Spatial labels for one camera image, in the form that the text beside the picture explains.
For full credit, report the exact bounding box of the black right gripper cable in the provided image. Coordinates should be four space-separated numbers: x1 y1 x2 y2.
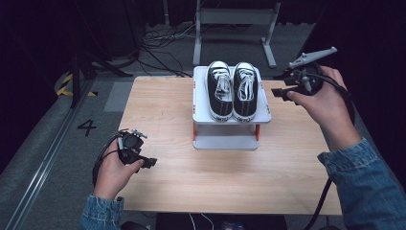
304 72 356 230

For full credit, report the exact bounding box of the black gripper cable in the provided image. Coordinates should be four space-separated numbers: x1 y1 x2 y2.
304 72 356 230
91 128 128 189

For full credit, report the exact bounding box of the white cable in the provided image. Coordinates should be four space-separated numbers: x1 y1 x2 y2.
188 213 215 230

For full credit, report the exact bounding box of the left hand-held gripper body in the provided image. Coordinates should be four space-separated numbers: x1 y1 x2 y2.
116 127 148 166

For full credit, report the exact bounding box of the bundle of floor cables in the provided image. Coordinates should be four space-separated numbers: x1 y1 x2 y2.
136 22 199 79

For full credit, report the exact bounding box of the metal floor rail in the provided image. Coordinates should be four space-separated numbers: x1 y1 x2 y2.
4 80 96 230

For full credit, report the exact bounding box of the person's left hand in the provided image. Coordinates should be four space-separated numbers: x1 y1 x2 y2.
92 138 146 201

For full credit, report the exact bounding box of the white two-tier shoe rack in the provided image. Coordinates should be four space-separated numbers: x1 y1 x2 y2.
192 65 274 151

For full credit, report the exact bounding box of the black canvas sneaker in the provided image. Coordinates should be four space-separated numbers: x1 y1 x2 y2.
232 61 259 124
204 60 235 124

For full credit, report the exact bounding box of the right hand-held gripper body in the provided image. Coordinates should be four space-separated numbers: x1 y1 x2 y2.
288 46 339 97

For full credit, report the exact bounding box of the yellow black hazard tape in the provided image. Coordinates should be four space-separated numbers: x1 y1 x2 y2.
56 72 99 98

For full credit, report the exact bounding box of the person's right hand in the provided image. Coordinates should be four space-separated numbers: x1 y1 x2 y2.
285 65 362 151

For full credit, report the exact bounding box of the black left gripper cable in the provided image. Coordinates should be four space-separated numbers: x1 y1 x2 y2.
91 128 128 189

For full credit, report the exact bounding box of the grey metal stand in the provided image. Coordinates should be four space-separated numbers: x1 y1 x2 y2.
192 0 282 69

